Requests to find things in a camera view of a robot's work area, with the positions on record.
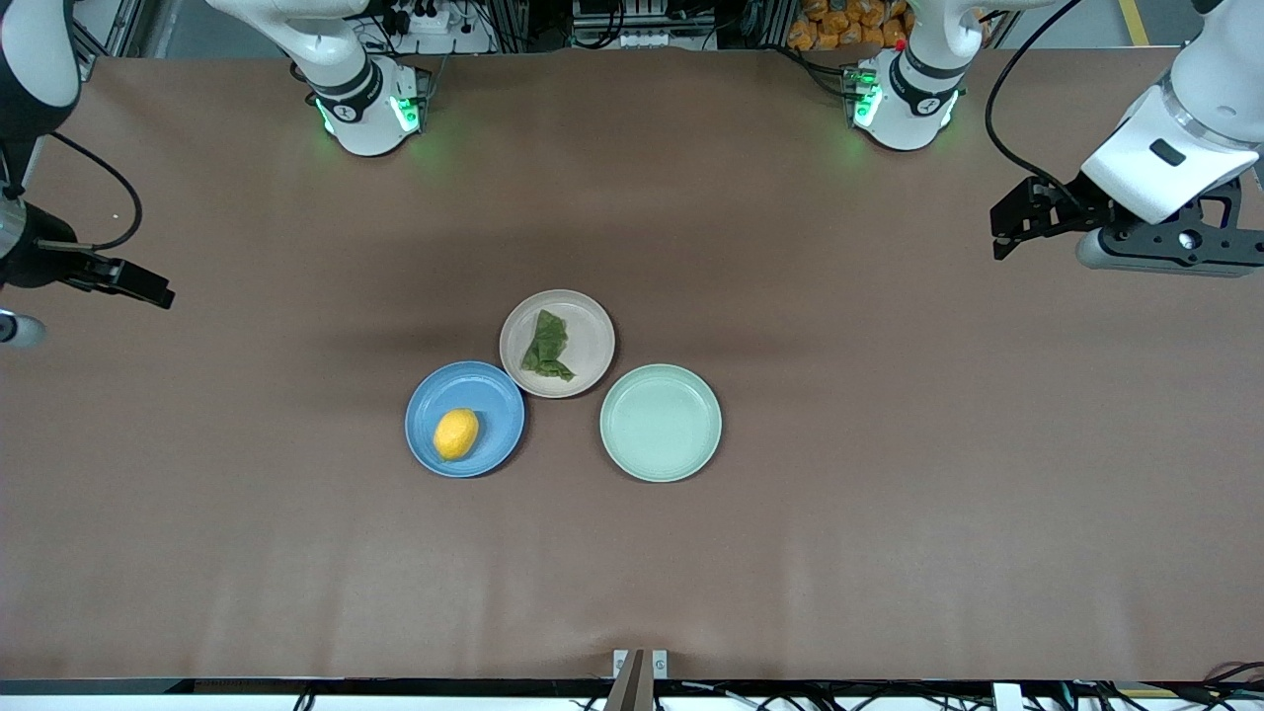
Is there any yellow lemon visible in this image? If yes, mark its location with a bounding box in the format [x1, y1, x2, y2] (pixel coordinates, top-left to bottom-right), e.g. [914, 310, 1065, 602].
[434, 408, 481, 462]

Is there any green lettuce leaf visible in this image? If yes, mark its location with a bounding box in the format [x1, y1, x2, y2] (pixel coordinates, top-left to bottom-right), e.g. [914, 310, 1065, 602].
[519, 309, 577, 382]

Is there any pile of orange fruits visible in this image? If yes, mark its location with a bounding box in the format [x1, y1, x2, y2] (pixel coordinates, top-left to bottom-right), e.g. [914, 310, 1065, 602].
[787, 0, 988, 53]

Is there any blue round plate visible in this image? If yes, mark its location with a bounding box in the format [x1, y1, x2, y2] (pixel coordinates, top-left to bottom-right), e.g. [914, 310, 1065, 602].
[404, 360, 526, 479]

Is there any white power strip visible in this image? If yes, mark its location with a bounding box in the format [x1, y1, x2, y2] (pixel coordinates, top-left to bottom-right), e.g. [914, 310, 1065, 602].
[393, 4, 465, 37]

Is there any light green round plate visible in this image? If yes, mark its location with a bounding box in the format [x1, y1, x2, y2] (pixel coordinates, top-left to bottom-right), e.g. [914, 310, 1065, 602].
[599, 363, 723, 484]

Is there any beige round plate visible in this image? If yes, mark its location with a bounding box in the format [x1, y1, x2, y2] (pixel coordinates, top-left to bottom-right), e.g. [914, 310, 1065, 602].
[499, 288, 617, 400]

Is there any table cover sheet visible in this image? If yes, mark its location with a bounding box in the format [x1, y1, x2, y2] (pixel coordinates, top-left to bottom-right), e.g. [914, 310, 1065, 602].
[0, 47, 1264, 682]

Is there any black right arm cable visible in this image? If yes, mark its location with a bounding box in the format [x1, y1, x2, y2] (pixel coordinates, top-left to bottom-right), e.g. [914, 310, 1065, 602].
[39, 131, 145, 251]

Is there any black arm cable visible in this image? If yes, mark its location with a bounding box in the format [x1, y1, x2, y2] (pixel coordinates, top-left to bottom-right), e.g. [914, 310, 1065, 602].
[39, 131, 145, 251]
[985, 0, 1087, 208]

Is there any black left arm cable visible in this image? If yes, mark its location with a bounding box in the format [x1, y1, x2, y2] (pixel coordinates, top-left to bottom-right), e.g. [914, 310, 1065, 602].
[985, 0, 1087, 208]

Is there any electronics rack with cables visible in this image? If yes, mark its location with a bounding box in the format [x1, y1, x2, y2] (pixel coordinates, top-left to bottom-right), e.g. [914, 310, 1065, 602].
[571, 0, 719, 51]

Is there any black cable bundle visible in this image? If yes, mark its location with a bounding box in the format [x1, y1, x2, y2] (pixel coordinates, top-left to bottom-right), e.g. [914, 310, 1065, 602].
[1076, 660, 1264, 711]

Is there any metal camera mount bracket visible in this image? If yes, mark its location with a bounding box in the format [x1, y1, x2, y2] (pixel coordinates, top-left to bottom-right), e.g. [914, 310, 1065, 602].
[612, 649, 669, 711]

